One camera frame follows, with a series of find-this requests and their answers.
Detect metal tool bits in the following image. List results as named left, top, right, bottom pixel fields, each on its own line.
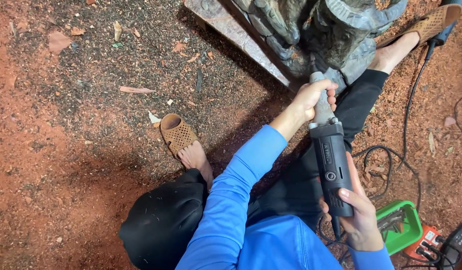
left=377, top=208, right=406, bottom=234

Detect black plug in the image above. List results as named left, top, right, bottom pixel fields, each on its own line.
left=416, top=245, right=437, bottom=262

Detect green plastic tray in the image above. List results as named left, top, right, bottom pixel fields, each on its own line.
left=376, top=200, right=424, bottom=256

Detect black and grey power tool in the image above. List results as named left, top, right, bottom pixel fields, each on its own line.
left=440, top=217, right=462, bottom=270

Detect person's right hand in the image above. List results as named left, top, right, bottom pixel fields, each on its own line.
left=318, top=152, right=384, bottom=252

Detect large brown wood flake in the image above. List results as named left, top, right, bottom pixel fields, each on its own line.
left=48, top=31, right=72, bottom=54

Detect person's right foot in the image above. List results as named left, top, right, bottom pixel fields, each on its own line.
left=368, top=32, right=420, bottom=75

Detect person's left hand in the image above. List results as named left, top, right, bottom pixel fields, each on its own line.
left=290, top=79, right=339, bottom=123

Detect person's left foot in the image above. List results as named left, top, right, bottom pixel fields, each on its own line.
left=177, top=140, right=215, bottom=190

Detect orange power strip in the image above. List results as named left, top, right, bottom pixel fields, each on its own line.
left=403, top=225, right=444, bottom=262

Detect brown perforated sandal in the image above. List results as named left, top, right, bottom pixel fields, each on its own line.
left=160, top=113, right=199, bottom=159
left=377, top=4, right=462, bottom=49

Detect blue power tool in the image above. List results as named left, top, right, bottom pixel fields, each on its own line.
left=427, top=0, right=462, bottom=48

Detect thin black cable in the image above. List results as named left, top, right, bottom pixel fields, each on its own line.
left=453, top=90, right=462, bottom=136

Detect black and grey die grinder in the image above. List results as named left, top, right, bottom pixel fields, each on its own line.
left=308, top=55, right=355, bottom=241

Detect person's foot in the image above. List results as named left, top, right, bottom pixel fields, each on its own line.
left=368, top=32, right=420, bottom=75
left=177, top=140, right=215, bottom=190

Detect black grinder cable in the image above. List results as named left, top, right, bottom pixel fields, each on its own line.
left=317, top=145, right=422, bottom=246

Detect person's black trousers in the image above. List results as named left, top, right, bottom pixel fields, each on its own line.
left=118, top=69, right=390, bottom=270

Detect black blue tool cable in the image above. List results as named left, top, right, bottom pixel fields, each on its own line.
left=397, top=40, right=437, bottom=170

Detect dark carved wood sculpture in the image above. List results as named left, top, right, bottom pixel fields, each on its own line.
left=184, top=0, right=409, bottom=94

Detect long reddish wood chip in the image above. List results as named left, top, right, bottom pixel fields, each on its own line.
left=119, top=86, right=156, bottom=94

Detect person's blue shirt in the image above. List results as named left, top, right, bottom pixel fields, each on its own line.
left=175, top=125, right=395, bottom=270

